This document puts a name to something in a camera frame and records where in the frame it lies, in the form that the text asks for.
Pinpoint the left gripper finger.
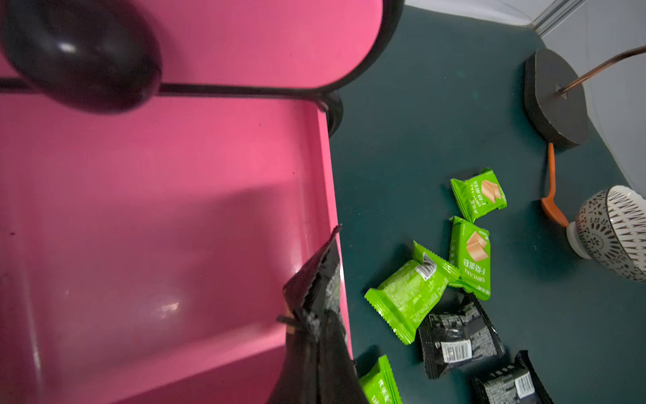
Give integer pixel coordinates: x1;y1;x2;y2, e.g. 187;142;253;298
267;311;368;403

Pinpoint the black pink drawer cabinet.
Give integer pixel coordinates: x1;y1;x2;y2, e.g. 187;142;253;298
1;1;404;403

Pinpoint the green cookie packet near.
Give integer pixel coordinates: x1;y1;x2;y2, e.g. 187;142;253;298
359;355;403;404

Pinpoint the green cookie packet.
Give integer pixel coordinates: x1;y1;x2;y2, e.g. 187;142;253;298
364;242;460;345
449;216;491;301
359;355;403;404
450;168;508;223

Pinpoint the green cookie packet centre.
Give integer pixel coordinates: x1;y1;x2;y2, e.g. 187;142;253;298
364;242;460;345

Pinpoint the green cookie packet middle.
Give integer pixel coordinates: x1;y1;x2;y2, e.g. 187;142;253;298
449;216;491;301

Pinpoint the green cookie packet far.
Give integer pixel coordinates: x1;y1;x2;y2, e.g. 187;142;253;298
450;168;508;223

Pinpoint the orange spoon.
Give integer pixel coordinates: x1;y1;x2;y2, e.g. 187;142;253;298
541;143;570;228

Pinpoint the green table mat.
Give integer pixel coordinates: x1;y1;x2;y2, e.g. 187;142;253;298
331;7;645;403

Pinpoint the white patterned bowl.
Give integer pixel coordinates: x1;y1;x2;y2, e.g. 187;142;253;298
566;185;645;283

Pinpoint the black mug tree stand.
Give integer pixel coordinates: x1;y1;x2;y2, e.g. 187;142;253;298
523;46;645;150

